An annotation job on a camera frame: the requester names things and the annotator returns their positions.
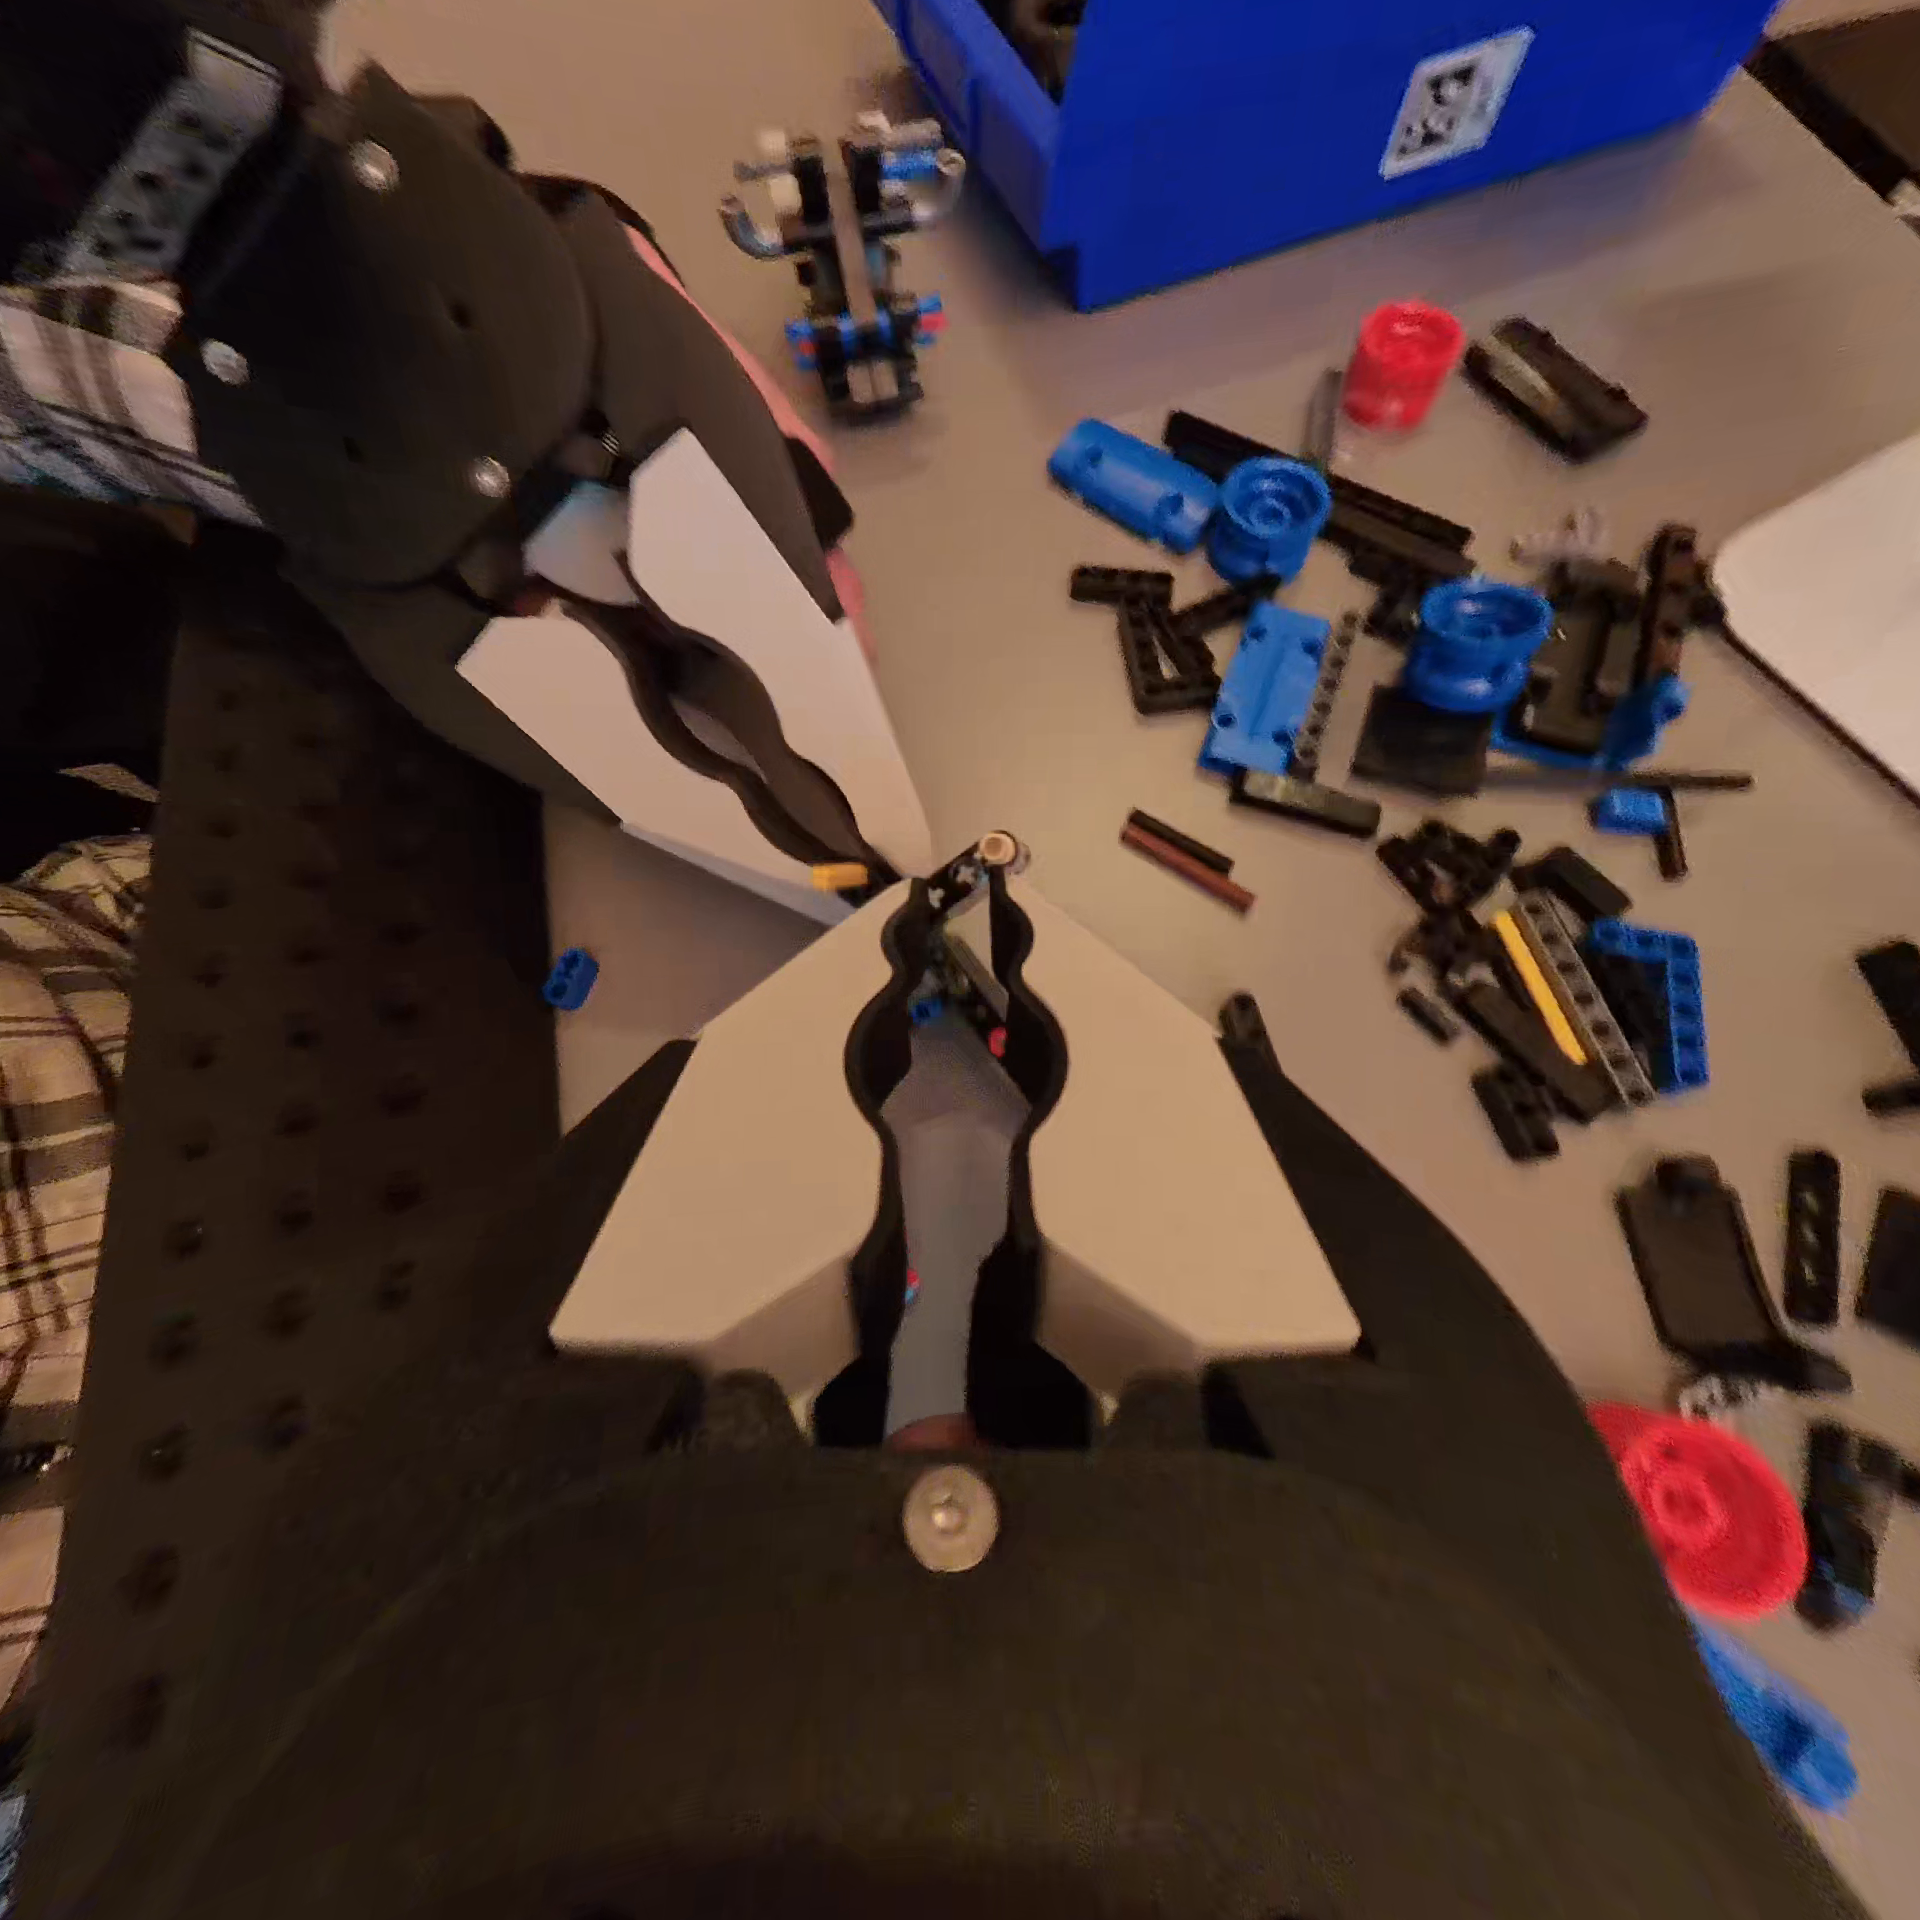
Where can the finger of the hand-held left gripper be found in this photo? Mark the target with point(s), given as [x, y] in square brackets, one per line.
[751, 601]
[570, 704]

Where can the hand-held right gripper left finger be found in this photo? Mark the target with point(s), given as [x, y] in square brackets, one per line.
[721, 1201]

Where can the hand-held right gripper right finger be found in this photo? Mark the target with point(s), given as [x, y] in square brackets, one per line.
[1184, 1201]

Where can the black toy brick assembly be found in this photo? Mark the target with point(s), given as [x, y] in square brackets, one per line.
[960, 930]

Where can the person's left forearm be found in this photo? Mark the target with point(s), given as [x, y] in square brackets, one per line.
[91, 390]

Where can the person's left hand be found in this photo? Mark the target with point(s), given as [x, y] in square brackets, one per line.
[859, 601]

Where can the short black toy beam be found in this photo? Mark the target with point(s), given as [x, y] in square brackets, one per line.
[1244, 1024]

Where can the small blue connector brick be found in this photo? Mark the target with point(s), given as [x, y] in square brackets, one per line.
[570, 979]

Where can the black and blue brick assembly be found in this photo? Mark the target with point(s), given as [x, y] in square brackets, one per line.
[855, 285]

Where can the pile of black toy beams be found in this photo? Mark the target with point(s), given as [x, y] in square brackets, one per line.
[1515, 1035]

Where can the blue curved toy panel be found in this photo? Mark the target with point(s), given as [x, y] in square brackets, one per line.
[1132, 483]

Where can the yellow toy axle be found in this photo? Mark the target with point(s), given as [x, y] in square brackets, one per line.
[1539, 982]

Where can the black studded toy beam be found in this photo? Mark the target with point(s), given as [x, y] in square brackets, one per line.
[1305, 802]

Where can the black dimpled mat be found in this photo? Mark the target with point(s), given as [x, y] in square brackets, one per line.
[301, 1051]

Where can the blue angled toy beam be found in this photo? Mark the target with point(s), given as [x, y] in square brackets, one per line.
[1658, 1005]

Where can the blue flat toy panel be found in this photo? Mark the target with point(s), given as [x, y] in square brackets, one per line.
[1260, 690]

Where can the blue toy wheel hub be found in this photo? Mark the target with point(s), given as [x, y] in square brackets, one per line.
[1269, 519]
[1478, 644]

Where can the grey studded toy beam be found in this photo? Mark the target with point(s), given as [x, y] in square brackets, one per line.
[1329, 690]

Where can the black panel with tab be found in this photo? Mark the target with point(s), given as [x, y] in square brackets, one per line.
[1711, 1274]

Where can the short grey toy beam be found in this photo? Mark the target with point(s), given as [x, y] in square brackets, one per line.
[1718, 1394]

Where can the blue axle connector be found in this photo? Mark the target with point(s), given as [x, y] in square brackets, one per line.
[1628, 811]

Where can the dark grey thin beam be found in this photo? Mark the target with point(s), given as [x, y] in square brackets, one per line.
[1322, 416]

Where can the red toy wheel hub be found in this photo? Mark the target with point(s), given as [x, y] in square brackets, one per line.
[1711, 1514]
[1403, 368]

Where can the thin black toy axle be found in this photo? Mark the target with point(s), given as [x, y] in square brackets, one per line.
[1651, 780]

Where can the short black oval beam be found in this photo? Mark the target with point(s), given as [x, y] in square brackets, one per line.
[1813, 1238]

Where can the long black toy beam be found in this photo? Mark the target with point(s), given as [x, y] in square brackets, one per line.
[1395, 519]

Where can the blue bin with white tag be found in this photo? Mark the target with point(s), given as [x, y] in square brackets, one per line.
[1244, 134]

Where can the black square toy panel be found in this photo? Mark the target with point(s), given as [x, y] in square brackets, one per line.
[1891, 1268]

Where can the black angled toy beam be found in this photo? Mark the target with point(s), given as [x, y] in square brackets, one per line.
[1892, 990]

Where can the grey T-shaped connector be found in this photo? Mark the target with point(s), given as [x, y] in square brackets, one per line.
[1561, 536]

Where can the blue straight toy beam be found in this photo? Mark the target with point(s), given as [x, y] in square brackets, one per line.
[1778, 1724]

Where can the black curved toy panel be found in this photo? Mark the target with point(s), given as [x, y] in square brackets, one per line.
[1552, 390]

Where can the white book stand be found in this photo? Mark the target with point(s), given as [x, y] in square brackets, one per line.
[1830, 601]

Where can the black angled toy frame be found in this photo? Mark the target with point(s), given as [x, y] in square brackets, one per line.
[1162, 661]

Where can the black and blue frame assembly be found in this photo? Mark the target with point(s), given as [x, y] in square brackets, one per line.
[1612, 675]

